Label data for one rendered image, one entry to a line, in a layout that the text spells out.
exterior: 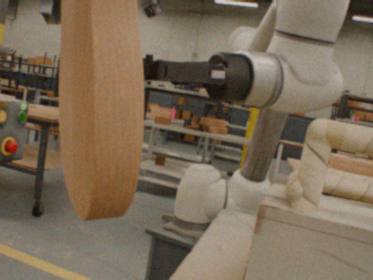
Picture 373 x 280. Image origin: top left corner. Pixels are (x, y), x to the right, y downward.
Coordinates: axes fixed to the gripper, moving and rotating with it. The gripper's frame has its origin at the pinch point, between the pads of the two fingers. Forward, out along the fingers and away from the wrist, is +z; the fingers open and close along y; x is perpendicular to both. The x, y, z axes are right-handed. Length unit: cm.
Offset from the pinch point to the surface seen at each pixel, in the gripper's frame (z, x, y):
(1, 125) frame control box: 18, -16, 69
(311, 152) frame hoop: -19.5, -8.4, -18.1
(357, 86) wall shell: -927, 33, 681
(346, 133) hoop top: -22.2, -5.9, -20.6
